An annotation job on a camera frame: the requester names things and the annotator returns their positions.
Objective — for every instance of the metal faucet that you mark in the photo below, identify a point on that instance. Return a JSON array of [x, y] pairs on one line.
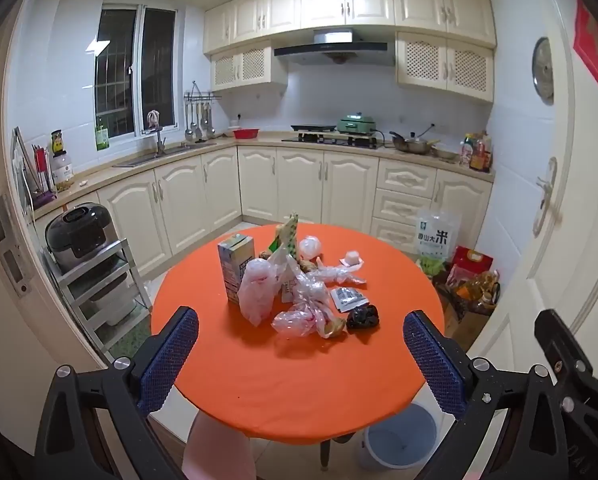
[[161, 142]]

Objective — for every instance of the white beverage carton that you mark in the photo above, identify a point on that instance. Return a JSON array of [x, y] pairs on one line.
[[231, 270]]

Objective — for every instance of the range hood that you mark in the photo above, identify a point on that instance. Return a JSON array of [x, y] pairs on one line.
[[334, 50]]

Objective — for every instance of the red gift bag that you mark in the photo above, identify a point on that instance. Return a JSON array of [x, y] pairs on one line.
[[474, 260]]

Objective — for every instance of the black rice cooker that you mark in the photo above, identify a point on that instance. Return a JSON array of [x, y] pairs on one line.
[[79, 232]]

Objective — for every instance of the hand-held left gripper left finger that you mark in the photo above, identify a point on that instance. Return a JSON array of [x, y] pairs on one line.
[[171, 355]]

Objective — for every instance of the cream upper wall cabinets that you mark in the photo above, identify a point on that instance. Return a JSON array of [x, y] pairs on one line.
[[349, 0]]

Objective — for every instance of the clear plastic wrap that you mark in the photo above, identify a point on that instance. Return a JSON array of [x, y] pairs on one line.
[[336, 276]]

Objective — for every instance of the white panel door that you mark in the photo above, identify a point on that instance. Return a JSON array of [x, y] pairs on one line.
[[594, 210]]

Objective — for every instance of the cream lattice door cabinet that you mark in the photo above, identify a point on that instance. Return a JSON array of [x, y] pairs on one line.
[[244, 65], [444, 67]]

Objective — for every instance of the orange round table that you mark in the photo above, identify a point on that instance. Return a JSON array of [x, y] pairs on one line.
[[299, 385]]

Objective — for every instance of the hanging utensil rack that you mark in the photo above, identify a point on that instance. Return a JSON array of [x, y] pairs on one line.
[[199, 110]]

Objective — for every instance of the black grill pan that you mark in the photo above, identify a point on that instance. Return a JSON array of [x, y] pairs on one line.
[[311, 128]]

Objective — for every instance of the knotted white plastic bag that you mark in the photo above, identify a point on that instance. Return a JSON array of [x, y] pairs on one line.
[[311, 248]]

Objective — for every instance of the cream lower kitchen cabinets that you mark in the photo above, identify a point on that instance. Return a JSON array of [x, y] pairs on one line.
[[299, 185]]

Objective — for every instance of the green electric pot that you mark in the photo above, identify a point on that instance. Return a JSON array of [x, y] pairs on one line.
[[356, 125]]

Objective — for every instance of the clear rice bag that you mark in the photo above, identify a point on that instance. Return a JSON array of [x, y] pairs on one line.
[[436, 237]]

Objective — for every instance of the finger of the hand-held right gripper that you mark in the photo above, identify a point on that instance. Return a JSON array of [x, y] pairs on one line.
[[574, 360]]

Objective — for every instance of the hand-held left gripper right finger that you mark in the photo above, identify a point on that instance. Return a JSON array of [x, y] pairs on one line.
[[431, 360]]

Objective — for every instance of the green checkered paper bag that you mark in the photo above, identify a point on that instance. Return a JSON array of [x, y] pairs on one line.
[[288, 237]]

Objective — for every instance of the kitchen window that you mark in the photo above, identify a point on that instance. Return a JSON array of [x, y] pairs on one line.
[[129, 70]]

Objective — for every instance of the clear plastic bag red print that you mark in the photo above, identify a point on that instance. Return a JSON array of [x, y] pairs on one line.
[[299, 322]]

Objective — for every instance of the small figurine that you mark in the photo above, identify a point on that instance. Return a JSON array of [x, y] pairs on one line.
[[153, 121]]

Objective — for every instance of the red utensil holder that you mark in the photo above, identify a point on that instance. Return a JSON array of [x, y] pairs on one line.
[[43, 170]]

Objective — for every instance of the yellow cooking oil bottle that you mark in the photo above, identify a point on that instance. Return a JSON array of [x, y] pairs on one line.
[[481, 287]]

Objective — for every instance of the metal shelf rack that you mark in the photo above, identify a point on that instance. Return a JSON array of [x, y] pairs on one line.
[[104, 300]]

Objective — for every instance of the black gas stove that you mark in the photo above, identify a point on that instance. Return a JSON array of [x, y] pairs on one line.
[[329, 141]]

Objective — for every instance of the yellow black packet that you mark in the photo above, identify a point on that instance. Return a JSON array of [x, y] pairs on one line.
[[57, 142]]

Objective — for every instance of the clear sachet with white block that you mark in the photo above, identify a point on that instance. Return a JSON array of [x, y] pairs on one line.
[[351, 258]]

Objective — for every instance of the red basin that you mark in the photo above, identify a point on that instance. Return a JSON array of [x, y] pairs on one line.
[[245, 134]]

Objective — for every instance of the black plastic bag ball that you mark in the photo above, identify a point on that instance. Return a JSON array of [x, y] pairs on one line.
[[363, 317]]

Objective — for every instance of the metal door strike plate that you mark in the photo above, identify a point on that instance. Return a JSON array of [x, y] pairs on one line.
[[4, 240]]

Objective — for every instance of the brown ginger piece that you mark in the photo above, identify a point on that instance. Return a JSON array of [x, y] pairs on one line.
[[311, 265]]

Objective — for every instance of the cutting board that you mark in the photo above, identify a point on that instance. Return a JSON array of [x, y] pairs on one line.
[[23, 170]]

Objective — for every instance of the steel sink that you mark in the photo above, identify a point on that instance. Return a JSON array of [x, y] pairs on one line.
[[154, 156]]

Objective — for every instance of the pink stool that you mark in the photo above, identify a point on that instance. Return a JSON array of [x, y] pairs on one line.
[[219, 450]]

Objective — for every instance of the green vegetable bag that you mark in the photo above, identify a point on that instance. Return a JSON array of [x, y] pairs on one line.
[[434, 266]]

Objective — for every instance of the silver printed sachet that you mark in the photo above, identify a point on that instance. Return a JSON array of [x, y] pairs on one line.
[[349, 298]]

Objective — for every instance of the green bottle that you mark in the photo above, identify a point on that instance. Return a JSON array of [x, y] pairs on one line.
[[102, 135]]

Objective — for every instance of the dark green packet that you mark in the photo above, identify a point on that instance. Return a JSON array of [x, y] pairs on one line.
[[274, 246]]

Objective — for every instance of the metal wok with lid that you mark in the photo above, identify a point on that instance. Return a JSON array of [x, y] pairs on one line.
[[411, 144]]

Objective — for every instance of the group of condiment bottles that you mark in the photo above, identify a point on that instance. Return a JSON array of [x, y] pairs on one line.
[[476, 152]]

